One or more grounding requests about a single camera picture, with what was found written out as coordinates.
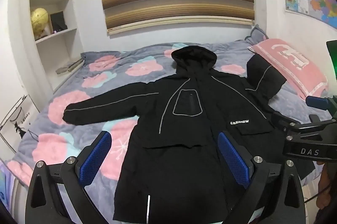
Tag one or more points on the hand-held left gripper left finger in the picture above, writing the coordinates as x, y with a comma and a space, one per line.
96, 158

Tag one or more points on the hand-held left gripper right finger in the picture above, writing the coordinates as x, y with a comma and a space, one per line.
234, 160

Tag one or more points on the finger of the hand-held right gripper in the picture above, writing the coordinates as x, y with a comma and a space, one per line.
316, 102
283, 122

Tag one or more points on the black hooded jacket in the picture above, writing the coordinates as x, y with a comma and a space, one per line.
189, 121

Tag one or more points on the person's right hand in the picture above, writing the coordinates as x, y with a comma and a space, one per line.
323, 184

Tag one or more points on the grey pink floral blanket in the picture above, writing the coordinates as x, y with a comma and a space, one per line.
84, 118

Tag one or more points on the pink pillow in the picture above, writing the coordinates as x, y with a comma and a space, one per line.
292, 63

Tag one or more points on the grey pillow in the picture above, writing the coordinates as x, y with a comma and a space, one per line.
256, 35

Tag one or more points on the black box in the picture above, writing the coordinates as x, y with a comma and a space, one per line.
58, 22

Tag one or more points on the yellow globe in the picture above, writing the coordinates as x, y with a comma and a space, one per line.
39, 20

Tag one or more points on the white wall poster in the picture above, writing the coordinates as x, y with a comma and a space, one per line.
18, 121

